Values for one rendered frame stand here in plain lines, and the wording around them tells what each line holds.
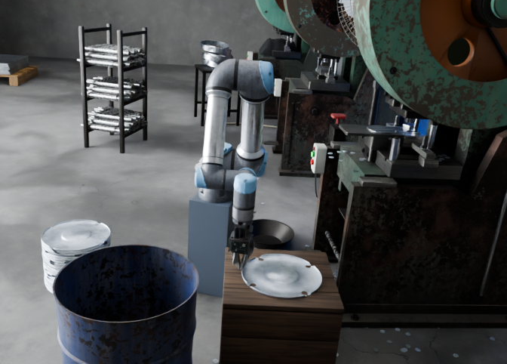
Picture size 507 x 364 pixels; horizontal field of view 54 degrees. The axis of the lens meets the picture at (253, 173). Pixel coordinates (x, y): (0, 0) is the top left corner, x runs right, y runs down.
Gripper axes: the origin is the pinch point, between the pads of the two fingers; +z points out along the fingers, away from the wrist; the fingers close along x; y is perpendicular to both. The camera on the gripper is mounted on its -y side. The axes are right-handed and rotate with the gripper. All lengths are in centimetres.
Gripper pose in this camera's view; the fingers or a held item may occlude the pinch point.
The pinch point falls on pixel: (240, 264)
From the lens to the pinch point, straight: 186.6
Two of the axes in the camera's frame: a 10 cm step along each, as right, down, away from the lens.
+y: -1.7, 3.3, -9.3
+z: -0.7, 9.4, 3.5
